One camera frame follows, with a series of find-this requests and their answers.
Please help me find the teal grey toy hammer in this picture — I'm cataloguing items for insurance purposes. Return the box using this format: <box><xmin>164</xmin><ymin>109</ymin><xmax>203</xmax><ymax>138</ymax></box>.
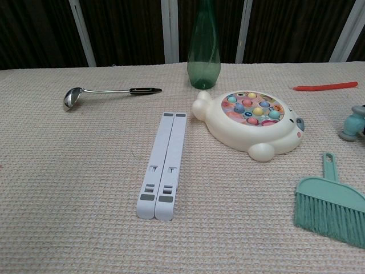
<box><xmin>338</xmin><ymin>104</ymin><xmax>365</xmax><ymax>143</ymax></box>

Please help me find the cream plastic whack-a-mole toy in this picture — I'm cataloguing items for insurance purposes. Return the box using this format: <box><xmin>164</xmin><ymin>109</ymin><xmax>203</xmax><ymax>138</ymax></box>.
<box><xmin>191</xmin><ymin>90</ymin><xmax>306</xmax><ymax>163</ymax></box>

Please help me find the white folding laptop stand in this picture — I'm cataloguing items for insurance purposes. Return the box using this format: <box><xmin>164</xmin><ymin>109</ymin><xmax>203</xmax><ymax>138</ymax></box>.
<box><xmin>136</xmin><ymin>111</ymin><xmax>188</xmax><ymax>221</ymax></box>

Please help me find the green glass bottle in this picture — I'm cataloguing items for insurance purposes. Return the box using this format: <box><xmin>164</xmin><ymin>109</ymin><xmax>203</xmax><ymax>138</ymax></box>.
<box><xmin>186</xmin><ymin>0</ymin><xmax>222</xmax><ymax>90</ymax></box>

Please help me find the beige woven table cloth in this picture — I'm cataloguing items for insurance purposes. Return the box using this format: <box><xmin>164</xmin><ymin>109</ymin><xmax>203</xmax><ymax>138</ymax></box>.
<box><xmin>0</xmin><ymin>61</ymin><xmax>365</xmax><ymax>274</ymax></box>

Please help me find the dark brown curtain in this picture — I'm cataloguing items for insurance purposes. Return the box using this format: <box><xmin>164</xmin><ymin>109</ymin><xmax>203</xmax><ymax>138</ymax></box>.
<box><xmin>0</xmin><ymin>0</ymin><xmax>365</xmax><ymax>71</ymax></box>

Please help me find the red orange stick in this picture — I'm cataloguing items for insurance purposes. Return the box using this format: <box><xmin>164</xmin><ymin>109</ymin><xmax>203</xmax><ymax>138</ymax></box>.
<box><xmin>290</xmin><ymin>81</ymin><xmax>359</xmax><ymax>92</ymax></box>

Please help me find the teal hand brush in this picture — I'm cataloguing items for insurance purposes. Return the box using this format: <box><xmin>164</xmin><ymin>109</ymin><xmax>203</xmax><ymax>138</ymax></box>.
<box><xmin>294</xmin><ymin>152</ymin><xmax>365</xmax><ymax>248</ymax></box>

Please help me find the white metal post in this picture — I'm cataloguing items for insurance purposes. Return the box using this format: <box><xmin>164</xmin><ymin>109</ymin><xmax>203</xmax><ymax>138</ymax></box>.
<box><xmin>330</xmin><ymin>0</ymin><xmax>365</xmax><ymax>63</ymax></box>
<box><xmin>68</xmin><ymin>0</ymin><xmax>97</xmax><ymax>68</ymax></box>
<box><xmin>234</xmin><ymin>0</ymin><xmax>253</xmax><ymax>65</ymax></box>
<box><xmin>160</xmin><ymin>0</ymin><xmax>180</xmax><ymax>64</ymax></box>

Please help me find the steel ladle black handle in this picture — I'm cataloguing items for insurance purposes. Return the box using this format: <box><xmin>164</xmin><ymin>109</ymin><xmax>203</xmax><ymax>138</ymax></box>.
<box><xmin>62</xmin><ymin>87</ymin><xmax>163</xmax><ymax>112</ymax></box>

